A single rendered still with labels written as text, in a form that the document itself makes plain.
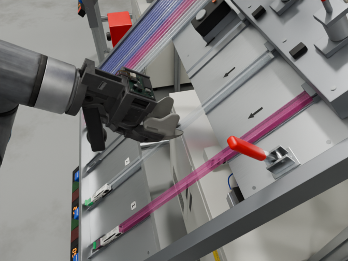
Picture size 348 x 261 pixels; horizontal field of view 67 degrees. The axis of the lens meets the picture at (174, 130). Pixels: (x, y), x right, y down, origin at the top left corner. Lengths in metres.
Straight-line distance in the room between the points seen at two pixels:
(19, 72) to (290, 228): 0.71
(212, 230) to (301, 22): 0.30
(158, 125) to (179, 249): 0.20
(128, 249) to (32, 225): 1.09
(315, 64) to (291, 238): 0.54
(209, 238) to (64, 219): 1.20
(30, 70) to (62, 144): 1.48
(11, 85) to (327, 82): 0.37
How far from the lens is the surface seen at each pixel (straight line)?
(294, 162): 0.37
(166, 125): 0.46
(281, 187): 0.36
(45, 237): 1.54
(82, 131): 0.83
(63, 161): 1.75
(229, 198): 0.77
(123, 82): 0.41
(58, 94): 0.39
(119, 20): 1.29
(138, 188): 0.55
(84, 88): 0.39
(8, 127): 0.46
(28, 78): 0.38
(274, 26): 0.42
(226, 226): 0.39
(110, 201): 0.62
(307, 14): 0.41
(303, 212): 0.85
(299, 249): 0.80
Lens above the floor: 1.31
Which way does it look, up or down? 47 degrees down
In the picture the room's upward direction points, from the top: straight up
